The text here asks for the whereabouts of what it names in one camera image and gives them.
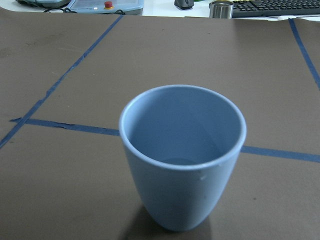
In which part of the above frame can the blue-grey plastic cup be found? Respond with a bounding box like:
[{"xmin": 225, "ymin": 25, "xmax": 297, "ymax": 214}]
[{"xmin": 119, "ymin": 85, "xmax": 247, "ymax": 232}]

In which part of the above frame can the teach pendant with red button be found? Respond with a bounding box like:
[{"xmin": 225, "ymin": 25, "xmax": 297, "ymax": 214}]
[{"xmin": 67, "ymin": 0, "xmax": 144, "ymax": 15}]

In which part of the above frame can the black computer mouse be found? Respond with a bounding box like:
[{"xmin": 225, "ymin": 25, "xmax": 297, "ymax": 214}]
[{"xmin": 174, "ymin": 0, "xmax": 194, "ymax": 10}]

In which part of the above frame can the silver metal cup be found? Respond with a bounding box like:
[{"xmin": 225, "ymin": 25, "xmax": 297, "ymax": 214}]
[{"xmin": 209, "ymin": 0, "xmax": 234, "ymax": 19}]

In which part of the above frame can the black computer keyboard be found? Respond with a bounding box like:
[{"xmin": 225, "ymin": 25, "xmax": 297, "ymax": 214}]
[{"xmin": 232, "ymin": 0, "xmax": 320, "ymax": 18}]

